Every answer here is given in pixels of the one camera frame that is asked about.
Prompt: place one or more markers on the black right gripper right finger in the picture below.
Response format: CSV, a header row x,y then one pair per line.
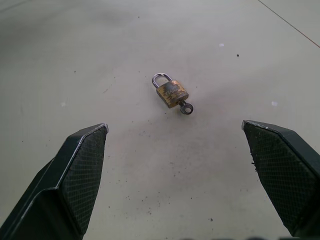
x,y
287,172

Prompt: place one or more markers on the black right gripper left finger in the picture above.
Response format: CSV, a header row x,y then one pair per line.
x,y
67,180

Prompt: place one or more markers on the brass padlock with silver shackle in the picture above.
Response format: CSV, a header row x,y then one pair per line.
x,y
172,91

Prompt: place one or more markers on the small dark metal key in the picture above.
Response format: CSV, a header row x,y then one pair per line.
x,y
185,109

